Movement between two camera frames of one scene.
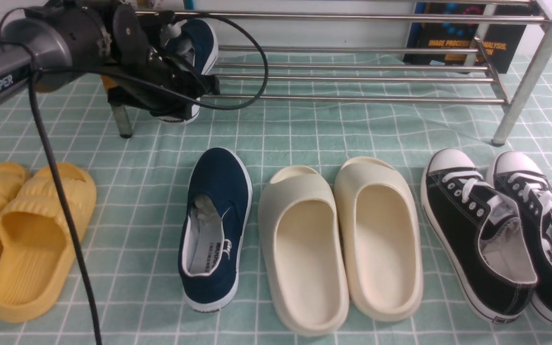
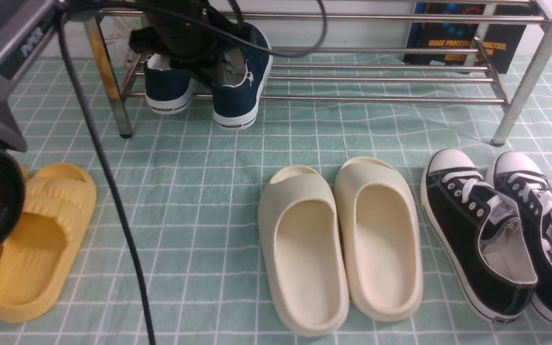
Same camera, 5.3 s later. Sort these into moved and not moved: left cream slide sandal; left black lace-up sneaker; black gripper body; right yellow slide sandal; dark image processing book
Moved: black gripper body
Not moved: right yellow slide sandal; dark image processing book; left black lace-up sneaker; left cream slide sandal
